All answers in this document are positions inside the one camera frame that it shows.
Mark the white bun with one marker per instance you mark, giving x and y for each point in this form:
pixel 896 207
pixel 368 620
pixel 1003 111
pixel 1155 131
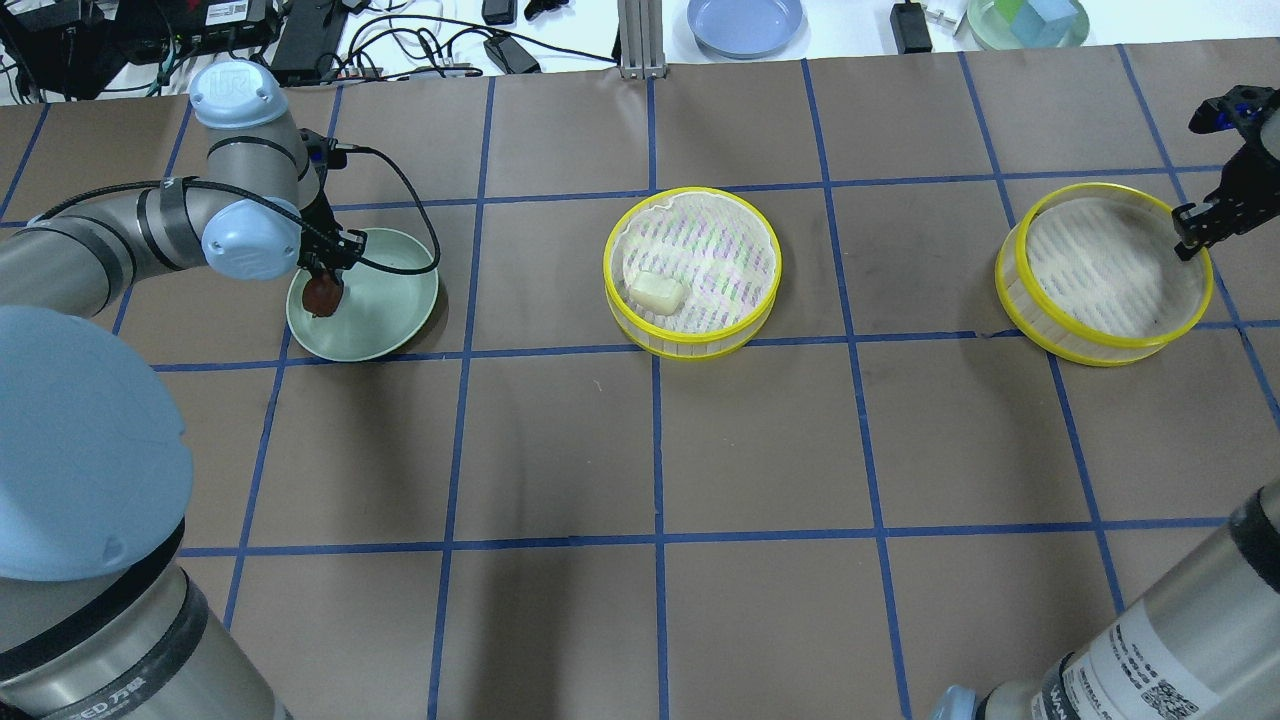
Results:
pixel 657 293

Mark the black power adapter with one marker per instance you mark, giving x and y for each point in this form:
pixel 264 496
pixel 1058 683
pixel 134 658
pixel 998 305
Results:
pixel 509 56

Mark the brown bun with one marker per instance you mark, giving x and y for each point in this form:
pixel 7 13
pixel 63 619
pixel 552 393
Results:
pixel 321 304

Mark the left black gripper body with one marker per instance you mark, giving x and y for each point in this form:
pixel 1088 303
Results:
pixel 321 243

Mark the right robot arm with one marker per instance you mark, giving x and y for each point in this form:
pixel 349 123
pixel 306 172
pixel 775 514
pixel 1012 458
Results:
pixel 1201 643

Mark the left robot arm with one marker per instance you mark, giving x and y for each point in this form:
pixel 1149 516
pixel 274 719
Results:
pixel 99 620

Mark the green plate with blocks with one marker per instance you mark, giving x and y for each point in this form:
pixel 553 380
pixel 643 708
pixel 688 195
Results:
pixel 1013 25

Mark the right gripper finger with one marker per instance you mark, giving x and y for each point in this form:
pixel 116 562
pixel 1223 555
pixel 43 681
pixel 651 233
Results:
pixel 1203 224

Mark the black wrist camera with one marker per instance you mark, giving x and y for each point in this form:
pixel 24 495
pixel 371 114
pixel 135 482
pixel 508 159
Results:
pixel 1244 108

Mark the yellow steamer basket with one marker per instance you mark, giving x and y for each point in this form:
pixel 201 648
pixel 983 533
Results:
pixel 1090 275
pixel 720 246

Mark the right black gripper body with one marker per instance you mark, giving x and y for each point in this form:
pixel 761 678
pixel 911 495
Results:
pixel 1222 212

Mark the light green plate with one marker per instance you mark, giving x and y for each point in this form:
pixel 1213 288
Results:
pixel 377 314

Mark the blue plate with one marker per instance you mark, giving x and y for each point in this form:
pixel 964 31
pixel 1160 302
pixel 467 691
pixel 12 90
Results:
pixel 744 29

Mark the aluminium frame post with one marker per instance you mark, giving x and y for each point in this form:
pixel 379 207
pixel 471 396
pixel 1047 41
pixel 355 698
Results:
pixel 640 36

